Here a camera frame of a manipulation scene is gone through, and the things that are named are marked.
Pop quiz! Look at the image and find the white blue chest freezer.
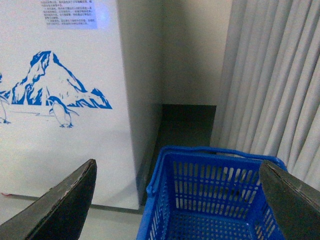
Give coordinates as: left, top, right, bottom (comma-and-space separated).
0, 0, 163, 210

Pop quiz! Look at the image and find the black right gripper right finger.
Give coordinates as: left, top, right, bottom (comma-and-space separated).
259, 161, 320, 240

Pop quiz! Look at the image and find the white pleated curtain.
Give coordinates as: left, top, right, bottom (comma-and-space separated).
210, 0, 320, 189

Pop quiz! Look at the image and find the blue plastic shopping basket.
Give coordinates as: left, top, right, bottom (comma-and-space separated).
136, 146, 285, 240

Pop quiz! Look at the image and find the white instruction sticker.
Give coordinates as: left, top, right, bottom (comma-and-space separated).
40, 0, 97, 30

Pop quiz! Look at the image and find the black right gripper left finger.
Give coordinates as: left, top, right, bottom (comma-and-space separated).
0, 159, 97, 240

